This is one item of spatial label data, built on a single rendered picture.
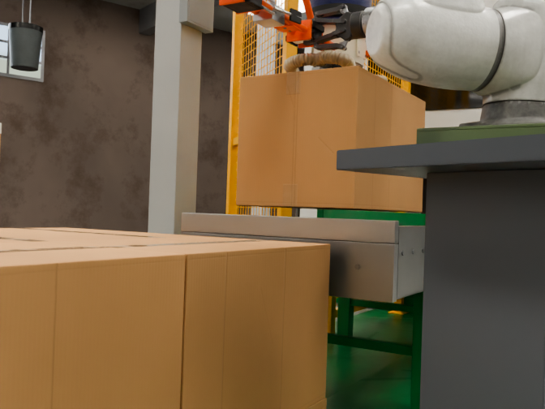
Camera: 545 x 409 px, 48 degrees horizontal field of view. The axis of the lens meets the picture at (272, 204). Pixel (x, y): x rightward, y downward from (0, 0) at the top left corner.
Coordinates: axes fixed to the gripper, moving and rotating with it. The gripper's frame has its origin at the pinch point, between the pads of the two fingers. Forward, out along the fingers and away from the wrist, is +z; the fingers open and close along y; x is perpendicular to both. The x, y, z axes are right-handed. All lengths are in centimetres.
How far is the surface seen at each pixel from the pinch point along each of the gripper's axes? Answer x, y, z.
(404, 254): -4, 65, -34
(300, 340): -32, 85, -19
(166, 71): 57, -10, 102
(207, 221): -11, 58, 25
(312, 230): -11, 59, -11
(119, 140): 589, -62, 657
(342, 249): -11, 64, -20
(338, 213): 78, 54, 22
